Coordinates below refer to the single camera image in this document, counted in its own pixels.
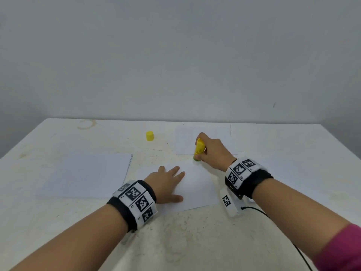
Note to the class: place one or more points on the person's right hand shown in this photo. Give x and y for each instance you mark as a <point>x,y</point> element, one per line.
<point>217,154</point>

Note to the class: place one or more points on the person's left hand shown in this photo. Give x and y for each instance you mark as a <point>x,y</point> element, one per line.
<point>163,184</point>

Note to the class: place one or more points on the yellow glue stick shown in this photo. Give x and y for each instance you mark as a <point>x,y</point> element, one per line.
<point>199,148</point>

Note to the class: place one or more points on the glued white paper sheet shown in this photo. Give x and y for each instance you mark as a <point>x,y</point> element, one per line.
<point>186,138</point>
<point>200,186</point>

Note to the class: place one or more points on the yellow glue cap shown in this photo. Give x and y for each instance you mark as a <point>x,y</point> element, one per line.
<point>150,135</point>

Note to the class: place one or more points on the stack of white paper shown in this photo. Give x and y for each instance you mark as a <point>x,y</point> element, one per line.
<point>293,172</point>
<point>84,175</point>

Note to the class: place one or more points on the person's right forearm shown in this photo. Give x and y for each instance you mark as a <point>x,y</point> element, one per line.
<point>299,214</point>

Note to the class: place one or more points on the person's left forearm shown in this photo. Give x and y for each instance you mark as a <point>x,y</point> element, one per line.
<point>70,242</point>

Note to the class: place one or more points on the black marker wristband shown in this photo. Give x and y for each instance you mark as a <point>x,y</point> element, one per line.
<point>134,205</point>
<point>248,177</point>

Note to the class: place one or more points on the pink sleeve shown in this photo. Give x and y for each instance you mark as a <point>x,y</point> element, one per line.
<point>341,250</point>

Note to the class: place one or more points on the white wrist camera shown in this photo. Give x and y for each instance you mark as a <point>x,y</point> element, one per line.
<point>230,201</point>
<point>128,238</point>

